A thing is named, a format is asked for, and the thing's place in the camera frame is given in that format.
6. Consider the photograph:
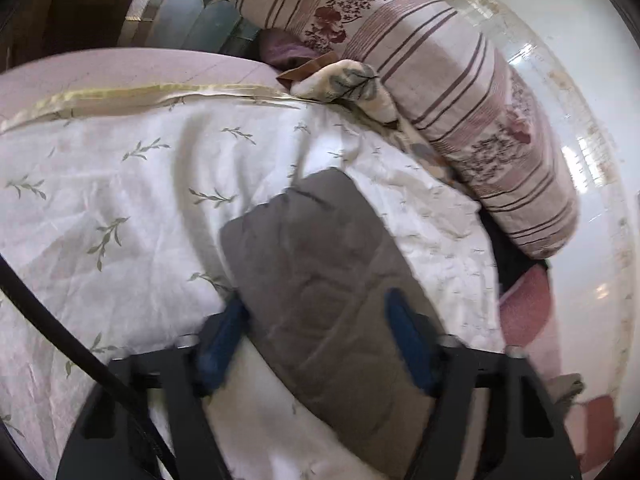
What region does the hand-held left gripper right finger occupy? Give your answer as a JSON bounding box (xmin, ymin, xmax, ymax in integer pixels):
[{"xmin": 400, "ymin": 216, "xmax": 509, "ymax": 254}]
[{"xmin": 383, "ymin": 288, "xmax": 583, "ymax": 480}]

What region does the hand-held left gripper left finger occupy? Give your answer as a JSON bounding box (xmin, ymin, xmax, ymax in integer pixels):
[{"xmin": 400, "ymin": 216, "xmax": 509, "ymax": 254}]
[{"xmin": 57, "ymin": 301, "xmax": 250, "ymax": 480}]

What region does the grey puffer jacket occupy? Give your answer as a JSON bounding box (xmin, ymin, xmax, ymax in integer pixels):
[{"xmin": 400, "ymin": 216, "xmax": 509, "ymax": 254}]
[{"xmin": 220, "ymin": 169, "xmax": 451, "ymax": 480}]

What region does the pink cloth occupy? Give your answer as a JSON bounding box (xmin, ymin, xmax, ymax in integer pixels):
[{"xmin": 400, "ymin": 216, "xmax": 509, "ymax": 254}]
[{"xmin": 499, "ymin": 264, "xmax": 555, "ymax": 352}]

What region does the white leaf print bed sheet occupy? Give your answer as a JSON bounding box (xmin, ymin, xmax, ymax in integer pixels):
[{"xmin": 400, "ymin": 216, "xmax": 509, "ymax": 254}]
[{"xmin": 0, "ymin": 84, "xmax": 507, "ymax": 480}]

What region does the cream leaf print pillow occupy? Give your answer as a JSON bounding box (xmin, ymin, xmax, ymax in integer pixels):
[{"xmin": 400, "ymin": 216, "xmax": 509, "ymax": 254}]
[{"xmin": 290, "ymin": 59, "xmax": 402, "ymax": 126}]

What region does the striped floral pillow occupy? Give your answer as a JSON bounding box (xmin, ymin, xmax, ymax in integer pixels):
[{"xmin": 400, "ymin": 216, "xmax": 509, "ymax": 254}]
[{"xmin": 227, "ymin": 0, "xmax": 581, "ymax": 261}]

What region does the brown cloth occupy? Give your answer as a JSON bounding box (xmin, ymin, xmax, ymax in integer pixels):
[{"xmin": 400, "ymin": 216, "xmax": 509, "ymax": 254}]
[{"xmin": 276, "ymin": 52, "xmax": 342, "ymax": 85}]

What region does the purple cloth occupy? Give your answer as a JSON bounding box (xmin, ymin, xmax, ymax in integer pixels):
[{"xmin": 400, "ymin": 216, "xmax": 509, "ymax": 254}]
[{"xmin": 257, "ymin": 27, "xmax": 321, "ymax": 70}]

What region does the window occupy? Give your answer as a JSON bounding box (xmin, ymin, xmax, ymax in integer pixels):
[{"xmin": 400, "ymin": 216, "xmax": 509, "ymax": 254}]
[{"xmin": 120, "ymin": 0, "xmax": 261, "ymax": 56}]

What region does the black cable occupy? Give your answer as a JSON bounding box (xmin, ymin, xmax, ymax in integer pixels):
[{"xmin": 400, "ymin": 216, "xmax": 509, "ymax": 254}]
[{"xmin": 0, "ymin": 255, "xmax": 181, "ymax": 480}]

